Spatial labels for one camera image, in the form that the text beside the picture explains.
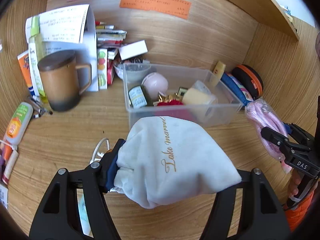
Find pink rope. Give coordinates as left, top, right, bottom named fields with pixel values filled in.
left=244, top=98, right=293, bottom=174

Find yellow cream plastic jar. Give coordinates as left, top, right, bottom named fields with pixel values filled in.
left=182, top=80, right=218, bottom=118

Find white drawstring cloth pouch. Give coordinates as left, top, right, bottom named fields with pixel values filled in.
left=113, top=116, right=241, bottom=209

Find red velvet gold pouch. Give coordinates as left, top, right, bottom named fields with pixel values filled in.
left=152, top=92, right=195, bottom=121

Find green glass dropper bottle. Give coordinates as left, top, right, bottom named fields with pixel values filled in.
left=128, top=85, right=152, bottom=109

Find pink round case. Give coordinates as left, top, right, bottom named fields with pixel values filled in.
left=142, top=72, right=169, bottom=100

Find clear plastic storage bin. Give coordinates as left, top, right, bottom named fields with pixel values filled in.
left=123, top=63, right=243, bottom=127

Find person's right hand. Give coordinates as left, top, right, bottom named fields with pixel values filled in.
left=287, top=170, right=302, bottom=198

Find black orange zip case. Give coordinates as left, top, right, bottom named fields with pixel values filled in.
left=231, top=64, right=264, bottom=100

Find blue patchwork pouch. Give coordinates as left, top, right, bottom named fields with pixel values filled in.
left=221, top=73, right=254, bottom=106

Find white orange green tube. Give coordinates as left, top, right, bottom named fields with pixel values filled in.
left=5, top=102, right=34, bottom=146

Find yellow lotion tube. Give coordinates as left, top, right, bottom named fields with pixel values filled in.
left=210, top=61, right=226, bottom=87

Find metal nail clippers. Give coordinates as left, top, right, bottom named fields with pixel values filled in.
left=26, top=95, right=53, bottom=119

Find brown ceramic mug with lid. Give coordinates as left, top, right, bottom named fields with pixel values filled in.
left=37, top=50, right=92, bottom=112

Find orange sunscreen tube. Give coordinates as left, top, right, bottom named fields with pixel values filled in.
left=17, top=50, right=35, bottom=96

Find white ceramic bowl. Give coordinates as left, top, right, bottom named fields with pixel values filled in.
left=113, top=63, right=151, bottom=83

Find fruit pattern box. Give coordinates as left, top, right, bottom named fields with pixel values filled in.
left=97, top=48, right=107, bottom=90

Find small white cardboard box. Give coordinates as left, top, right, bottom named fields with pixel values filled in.
left=119, top=40, right=148, bottom=61

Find orange sticky note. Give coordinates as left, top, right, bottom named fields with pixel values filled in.
left=119, top=0, right=191, bottom=20

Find white file holder with papers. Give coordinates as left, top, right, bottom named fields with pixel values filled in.
left=25, top=4, right=99, bottom=96

